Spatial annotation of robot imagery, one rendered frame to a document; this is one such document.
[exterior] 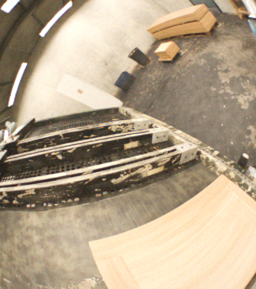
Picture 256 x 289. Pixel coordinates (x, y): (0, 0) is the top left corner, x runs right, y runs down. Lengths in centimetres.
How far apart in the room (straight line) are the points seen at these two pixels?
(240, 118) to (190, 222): 150
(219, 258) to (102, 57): 527
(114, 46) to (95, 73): 140
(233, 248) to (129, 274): 29
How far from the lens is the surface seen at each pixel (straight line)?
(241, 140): 159
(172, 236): 34
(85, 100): 371
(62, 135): 82
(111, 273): 31
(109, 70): 511
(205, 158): 63
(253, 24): 71
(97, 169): 42
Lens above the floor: 148
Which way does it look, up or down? 33 degrees down
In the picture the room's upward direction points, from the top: 67 degrees counter-clockwise
